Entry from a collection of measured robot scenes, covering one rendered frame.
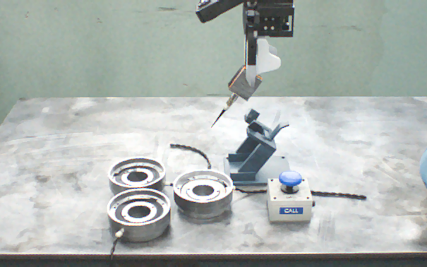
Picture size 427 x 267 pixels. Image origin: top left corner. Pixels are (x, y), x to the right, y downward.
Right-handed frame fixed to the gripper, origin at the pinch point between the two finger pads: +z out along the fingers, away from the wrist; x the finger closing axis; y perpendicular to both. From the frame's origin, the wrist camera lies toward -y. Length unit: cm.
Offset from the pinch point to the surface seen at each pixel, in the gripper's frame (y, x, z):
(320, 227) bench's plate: 11.3, -18.3, 20.0
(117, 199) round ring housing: -23.1, -13.9, 16.4
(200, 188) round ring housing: -8.8, -8.7, 17.8
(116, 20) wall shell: -45, 150, 35
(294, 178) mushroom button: 7.1, -14.2, 12.6
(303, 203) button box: 8.5, -16.7, 16.1
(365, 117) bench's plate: 29.4, 23.0, 20.0
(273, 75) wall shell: 24, 149, 61
